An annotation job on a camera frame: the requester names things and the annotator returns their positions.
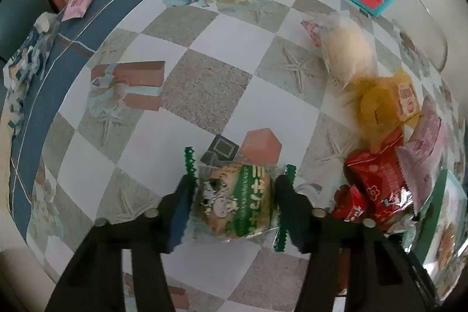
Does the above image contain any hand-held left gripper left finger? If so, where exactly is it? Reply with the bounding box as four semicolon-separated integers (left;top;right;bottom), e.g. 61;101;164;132
44;176;195;312

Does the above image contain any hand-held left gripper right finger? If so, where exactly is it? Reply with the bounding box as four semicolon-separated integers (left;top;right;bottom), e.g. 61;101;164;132
274;174;439;312

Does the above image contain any green cookie packet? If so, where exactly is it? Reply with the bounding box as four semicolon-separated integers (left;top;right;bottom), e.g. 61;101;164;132
183;147;297;251

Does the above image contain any small red snack packet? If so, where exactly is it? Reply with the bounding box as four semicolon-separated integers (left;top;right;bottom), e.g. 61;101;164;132
332;184;369;223

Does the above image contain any large red snack packet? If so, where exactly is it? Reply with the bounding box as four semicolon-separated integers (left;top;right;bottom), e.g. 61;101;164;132
344;129;417;229

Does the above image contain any mauve snack packet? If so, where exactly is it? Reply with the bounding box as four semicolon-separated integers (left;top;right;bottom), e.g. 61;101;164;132
397;98;449;215

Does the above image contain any yellow cake packet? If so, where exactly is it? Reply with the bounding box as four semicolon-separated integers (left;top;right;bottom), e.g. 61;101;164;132
351;69;422;145

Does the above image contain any checkered printed tablecloth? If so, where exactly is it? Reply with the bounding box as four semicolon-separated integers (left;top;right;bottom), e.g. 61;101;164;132
7;0;465;311

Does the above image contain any large green cookie bag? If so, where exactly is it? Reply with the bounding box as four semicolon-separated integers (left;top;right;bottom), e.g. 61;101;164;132
413;169;463;301

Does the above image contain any clear packet with white bun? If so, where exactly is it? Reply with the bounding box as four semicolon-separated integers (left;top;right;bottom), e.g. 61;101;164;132
300;10;379;90

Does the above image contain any blue and white patterned bag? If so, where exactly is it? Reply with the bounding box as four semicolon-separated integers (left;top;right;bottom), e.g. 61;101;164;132
3;12;61;138

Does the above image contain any pink snack packet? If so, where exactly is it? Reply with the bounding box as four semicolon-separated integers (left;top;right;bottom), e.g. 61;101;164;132
61;0;106;22

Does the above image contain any thin clear cable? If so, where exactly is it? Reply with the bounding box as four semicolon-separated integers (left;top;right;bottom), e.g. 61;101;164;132
416;0;449;70

